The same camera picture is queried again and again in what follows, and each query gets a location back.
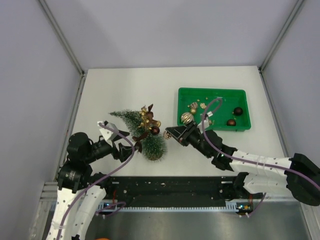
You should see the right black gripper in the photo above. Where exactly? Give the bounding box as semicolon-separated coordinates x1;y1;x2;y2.
166;120;213;159

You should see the small green christmas tree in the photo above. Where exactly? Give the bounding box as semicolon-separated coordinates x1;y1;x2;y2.
110;110;167;161

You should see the brown ribbon gold berry garland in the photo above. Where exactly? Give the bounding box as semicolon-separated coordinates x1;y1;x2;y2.
132;104;156;153

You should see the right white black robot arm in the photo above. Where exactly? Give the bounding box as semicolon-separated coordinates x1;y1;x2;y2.
165;121;320;206

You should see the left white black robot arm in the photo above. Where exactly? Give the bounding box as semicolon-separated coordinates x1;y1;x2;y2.
46;126;135;240

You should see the large silver gold bauble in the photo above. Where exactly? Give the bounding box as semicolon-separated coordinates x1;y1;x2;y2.
180;112;194;125

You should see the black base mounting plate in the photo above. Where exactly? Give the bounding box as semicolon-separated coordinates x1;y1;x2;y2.
105;176;250;208

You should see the green plastic tray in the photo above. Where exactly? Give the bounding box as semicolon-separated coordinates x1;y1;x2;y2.
177;87;251;132

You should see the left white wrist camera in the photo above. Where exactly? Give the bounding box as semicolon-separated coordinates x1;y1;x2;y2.
97;121;119;144

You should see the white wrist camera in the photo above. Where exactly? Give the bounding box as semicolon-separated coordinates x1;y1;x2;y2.
97;121;119;144
197;111;213;132

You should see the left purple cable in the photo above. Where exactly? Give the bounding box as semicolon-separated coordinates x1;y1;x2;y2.
56;121;136;240

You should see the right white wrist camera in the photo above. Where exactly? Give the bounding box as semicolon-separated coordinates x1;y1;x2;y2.
197;111;213;132

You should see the grey slotted cable duct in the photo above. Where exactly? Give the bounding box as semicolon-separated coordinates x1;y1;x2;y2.
51;201;253;213

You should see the left aluminium frame post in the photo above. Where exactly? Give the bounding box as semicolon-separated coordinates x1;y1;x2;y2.
37;0;87;76

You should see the aluminium frame post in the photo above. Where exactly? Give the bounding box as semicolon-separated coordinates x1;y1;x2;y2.
37;0;87;76
258;0;307;72

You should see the right aluminium frame post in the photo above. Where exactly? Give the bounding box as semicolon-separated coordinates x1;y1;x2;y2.
258;0;307;72

